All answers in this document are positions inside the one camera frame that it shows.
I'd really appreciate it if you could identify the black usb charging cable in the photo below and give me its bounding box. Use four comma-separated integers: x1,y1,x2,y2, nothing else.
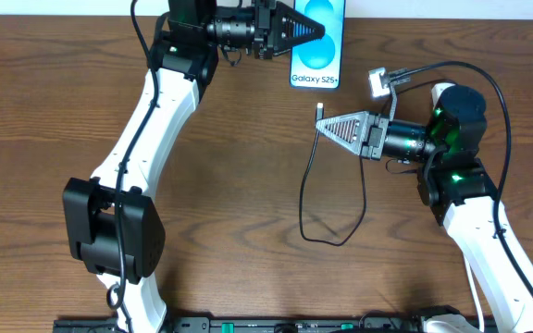
298,78,457,247

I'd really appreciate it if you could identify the blue screen smartphone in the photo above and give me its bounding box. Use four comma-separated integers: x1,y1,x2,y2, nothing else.
290,0,346,90

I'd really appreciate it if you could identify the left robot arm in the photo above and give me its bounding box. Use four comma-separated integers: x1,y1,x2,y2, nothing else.
62,1,325,332

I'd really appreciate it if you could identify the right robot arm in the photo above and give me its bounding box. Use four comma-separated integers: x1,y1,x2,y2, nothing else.
315,83,533,332

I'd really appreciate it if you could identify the white power strip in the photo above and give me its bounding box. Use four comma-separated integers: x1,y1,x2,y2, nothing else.
431,82,454,109

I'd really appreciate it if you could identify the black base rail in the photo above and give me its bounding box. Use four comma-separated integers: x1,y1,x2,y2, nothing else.
52,304,499,333

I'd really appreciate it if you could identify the white power strip cord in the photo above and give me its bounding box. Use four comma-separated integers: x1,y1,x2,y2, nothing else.
463,256,486,333

